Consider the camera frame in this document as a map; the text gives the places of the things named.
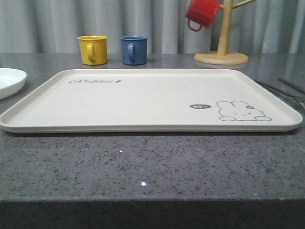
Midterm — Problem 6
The white round plate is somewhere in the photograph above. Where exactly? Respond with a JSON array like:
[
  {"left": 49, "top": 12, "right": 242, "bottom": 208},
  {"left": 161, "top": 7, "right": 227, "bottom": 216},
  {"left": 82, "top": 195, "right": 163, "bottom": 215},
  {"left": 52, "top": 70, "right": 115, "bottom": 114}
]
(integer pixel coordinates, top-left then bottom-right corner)
[{"left": 0, "top": 68, "right": 27, "bottom": 99}]

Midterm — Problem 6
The silver fork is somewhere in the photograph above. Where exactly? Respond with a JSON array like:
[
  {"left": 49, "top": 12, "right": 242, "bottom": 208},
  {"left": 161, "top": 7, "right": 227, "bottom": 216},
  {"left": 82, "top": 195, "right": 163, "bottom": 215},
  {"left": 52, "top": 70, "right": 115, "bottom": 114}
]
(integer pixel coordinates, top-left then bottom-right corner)
[{"left": 255, "top": 80, "right": 305, "bottom": 109}]

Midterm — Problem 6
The beige rabbit serving tray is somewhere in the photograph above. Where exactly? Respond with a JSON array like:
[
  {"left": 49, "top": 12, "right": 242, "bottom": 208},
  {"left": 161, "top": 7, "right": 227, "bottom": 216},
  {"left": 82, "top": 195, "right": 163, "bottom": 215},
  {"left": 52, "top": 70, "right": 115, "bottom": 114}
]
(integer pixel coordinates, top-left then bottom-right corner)
[{"left": 0, "top": 69, "right": 303, "bottom": 133}]

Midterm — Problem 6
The blue mug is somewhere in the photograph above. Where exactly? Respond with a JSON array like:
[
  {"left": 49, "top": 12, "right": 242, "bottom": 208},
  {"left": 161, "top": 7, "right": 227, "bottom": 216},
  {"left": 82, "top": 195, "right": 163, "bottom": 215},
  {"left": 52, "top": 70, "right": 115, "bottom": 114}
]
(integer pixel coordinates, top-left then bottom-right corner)
[{"left": 121, "top": 36, "right": 148, "bottom": 65}]

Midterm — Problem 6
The yellow mug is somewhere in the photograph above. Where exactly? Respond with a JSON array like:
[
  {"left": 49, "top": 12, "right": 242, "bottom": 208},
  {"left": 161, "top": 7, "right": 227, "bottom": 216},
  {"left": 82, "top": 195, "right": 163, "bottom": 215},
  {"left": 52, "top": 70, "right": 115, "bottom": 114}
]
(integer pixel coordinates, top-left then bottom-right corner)
[{"left": 77, "top": 35, "right": 108, "bottom": 65}]

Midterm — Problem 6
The wooden mug tree stand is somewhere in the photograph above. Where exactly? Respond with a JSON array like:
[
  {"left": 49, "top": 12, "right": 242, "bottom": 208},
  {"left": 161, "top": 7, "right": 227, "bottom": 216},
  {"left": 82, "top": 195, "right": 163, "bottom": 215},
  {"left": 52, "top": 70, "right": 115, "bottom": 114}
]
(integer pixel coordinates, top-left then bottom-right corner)
[{"left": 193, "top": 0, "right": 254, "bottom": 65}]

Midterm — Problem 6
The red mug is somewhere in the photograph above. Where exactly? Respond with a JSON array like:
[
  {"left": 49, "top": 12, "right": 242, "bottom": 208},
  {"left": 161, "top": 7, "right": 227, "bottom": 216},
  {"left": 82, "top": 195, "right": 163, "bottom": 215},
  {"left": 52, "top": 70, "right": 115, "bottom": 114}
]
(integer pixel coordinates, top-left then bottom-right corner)
[{"left": 185, "top": 0, "right": 220, "bottom": 32}]

